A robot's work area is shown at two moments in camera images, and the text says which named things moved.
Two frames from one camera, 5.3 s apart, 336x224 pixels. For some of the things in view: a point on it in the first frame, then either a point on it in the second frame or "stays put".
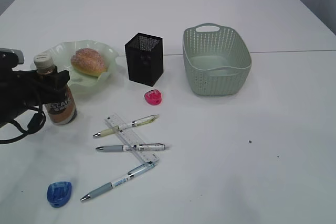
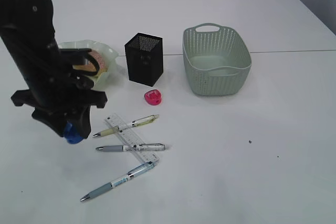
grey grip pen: x=139 y=147 stays put
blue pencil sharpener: x=59 y=193 -> x=71 y=135
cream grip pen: x=134 y=123 stays put
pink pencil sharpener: x=153 y=97 stays put
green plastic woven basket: x=216 y=60 stays put
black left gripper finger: x=49 y=85 -> x=81 y=119
